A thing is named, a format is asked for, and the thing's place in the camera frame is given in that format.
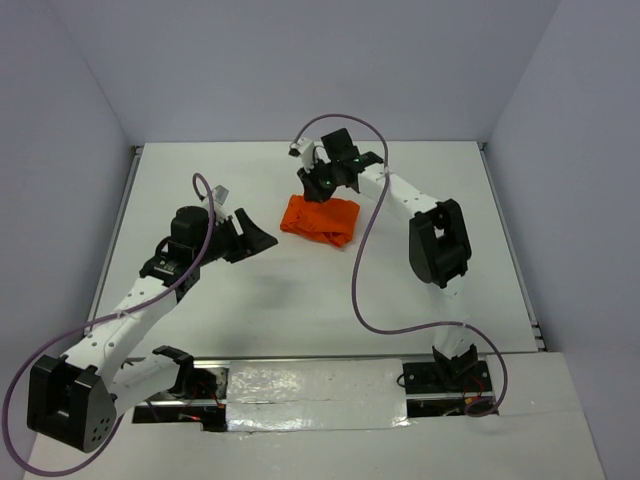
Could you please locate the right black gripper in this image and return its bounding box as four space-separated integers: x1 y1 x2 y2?
297 157 340 205

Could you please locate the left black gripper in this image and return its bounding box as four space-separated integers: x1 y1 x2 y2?
193 208 277 266

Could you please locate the orange t-shirt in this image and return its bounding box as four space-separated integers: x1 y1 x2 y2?
280 195 360 248

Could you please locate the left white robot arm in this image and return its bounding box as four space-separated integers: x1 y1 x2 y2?
27 206 278 453

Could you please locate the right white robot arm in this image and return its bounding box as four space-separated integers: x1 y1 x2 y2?
289 128 478 391

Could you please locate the silver foil tape panel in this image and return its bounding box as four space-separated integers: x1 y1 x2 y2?
225 359 409 433

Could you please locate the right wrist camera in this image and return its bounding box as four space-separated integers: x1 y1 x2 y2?
288 138 318 172

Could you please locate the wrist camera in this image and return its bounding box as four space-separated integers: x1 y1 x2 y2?
212 184 229 211
288 138 318 172

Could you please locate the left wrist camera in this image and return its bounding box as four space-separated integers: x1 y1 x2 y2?
212 184 229 211

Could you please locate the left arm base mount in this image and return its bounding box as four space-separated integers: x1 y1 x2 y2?
131 358 230 433

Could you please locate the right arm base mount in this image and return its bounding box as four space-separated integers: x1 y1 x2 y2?
396 344 497 418

